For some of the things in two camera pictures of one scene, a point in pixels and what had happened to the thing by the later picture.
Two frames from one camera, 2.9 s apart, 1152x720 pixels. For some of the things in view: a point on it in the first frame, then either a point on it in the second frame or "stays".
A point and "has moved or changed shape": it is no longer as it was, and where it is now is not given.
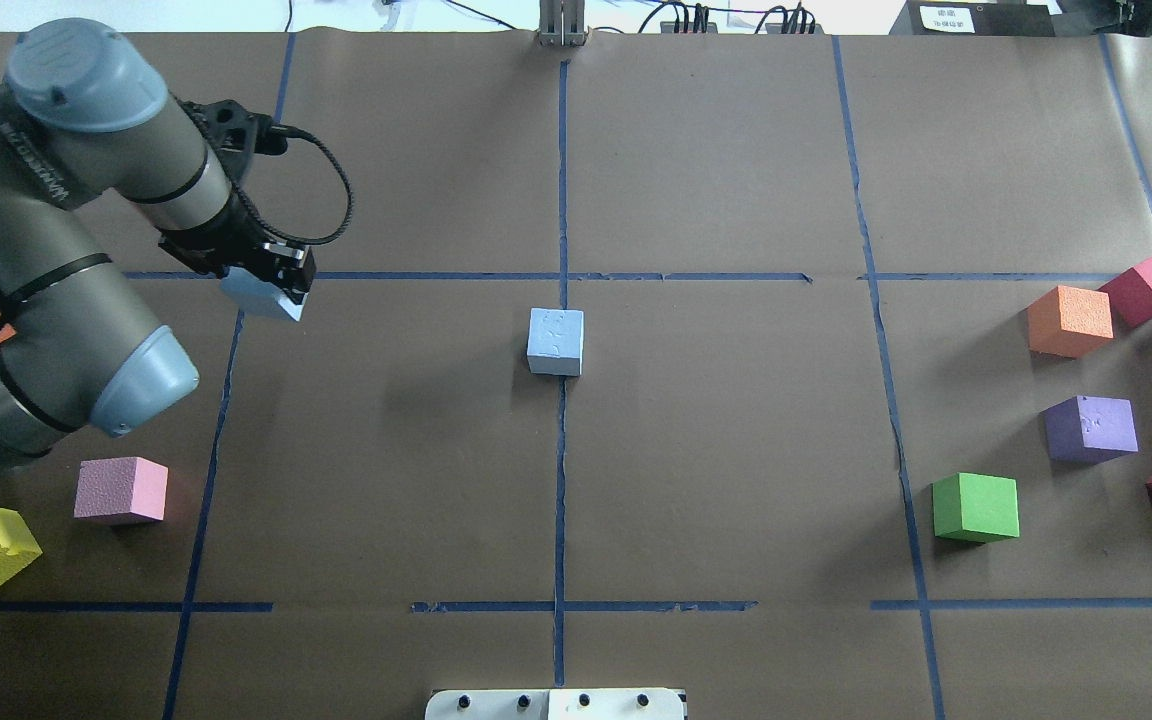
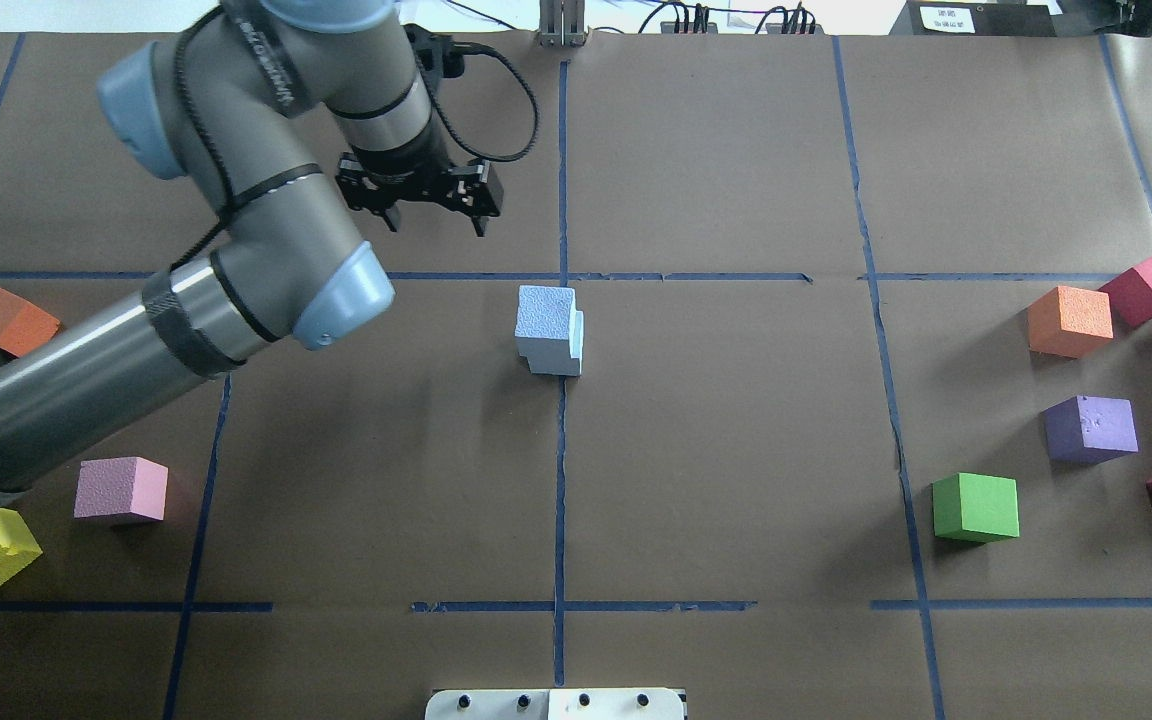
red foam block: (1149, 288) stays
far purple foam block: (1088, 429) stays
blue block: (253, 295) has moved or changed shape
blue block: (555, 341) stays
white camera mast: (556, 704) stays
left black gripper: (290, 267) → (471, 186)
